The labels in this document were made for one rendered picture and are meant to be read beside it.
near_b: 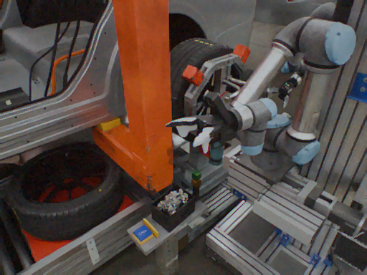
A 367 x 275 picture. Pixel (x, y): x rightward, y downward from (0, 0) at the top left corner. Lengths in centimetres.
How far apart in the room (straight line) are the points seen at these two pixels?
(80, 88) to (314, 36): 122
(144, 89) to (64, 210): 81
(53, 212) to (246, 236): 111
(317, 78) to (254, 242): 109
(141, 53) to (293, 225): 92
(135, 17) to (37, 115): 82
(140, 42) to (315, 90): 66
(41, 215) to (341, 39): 154
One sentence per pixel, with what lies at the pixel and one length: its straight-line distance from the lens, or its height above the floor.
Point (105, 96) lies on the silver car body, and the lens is 176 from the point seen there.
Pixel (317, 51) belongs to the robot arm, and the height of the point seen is 138.
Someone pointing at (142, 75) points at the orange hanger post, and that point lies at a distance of 119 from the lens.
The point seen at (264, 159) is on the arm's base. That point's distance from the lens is 132.
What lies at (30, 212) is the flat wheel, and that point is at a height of 50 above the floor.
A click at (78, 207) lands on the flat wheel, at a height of 50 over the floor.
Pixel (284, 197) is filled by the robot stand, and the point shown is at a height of 74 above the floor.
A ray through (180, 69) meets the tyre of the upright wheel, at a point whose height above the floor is 108.
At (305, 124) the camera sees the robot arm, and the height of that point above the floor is 111.
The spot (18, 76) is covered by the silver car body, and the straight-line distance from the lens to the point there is 240.
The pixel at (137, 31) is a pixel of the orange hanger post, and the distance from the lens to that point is 114.
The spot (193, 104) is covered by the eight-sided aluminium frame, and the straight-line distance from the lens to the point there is 159.
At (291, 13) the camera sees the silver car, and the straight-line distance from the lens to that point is 409.
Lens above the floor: 166
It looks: 34 degrees down
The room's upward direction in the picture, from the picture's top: straight up
